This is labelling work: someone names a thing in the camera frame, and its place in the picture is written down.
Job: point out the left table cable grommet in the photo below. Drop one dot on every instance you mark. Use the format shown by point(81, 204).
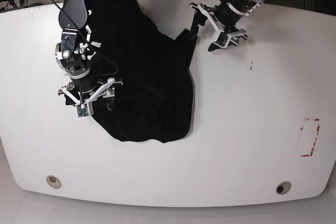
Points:
point(53, 182)

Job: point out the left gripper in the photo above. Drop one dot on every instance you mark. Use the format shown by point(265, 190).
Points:
point(223, 19)

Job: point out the right table cable grommet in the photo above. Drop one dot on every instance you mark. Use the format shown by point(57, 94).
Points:
point(283, 188)

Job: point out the black T-shirt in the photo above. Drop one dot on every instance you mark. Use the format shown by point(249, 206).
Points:
point(156, 96)

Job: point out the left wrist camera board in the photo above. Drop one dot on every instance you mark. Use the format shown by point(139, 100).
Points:
point(222, 41)

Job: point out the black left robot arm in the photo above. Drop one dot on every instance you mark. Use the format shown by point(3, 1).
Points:
point(244, 6)

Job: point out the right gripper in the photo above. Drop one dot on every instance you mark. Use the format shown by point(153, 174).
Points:
point(90, 88)

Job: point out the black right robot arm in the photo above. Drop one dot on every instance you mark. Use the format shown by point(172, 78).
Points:
point(90, 70)

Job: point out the red tape rectangle marking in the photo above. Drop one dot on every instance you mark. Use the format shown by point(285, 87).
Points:
point(308, 136)

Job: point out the table cable grommet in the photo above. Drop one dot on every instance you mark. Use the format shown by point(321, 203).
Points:
point(283, 188)
point(53, 182)

